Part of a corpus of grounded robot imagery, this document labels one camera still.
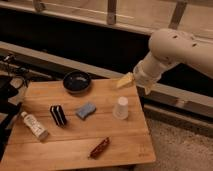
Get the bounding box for black and white striped box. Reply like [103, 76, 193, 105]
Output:
[50, 105, 67, 126]

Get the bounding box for dark ceramic bowl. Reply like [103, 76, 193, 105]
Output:
[63, 71, 91, 94]

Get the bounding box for white tube bottle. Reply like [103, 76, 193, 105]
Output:
[21, 112, 49, 141]

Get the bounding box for red brown pocket knife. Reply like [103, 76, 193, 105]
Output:
[89, 138, 110, 159]

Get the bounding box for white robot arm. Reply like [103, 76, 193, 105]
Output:
[116, 28, 213, 95]

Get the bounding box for black cables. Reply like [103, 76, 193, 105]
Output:
[0, 53, 54, 89]

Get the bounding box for wooden board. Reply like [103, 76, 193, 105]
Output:
[0, 79, 156, 171]

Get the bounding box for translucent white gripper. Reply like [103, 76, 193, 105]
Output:
[116, 52, 170, 95]

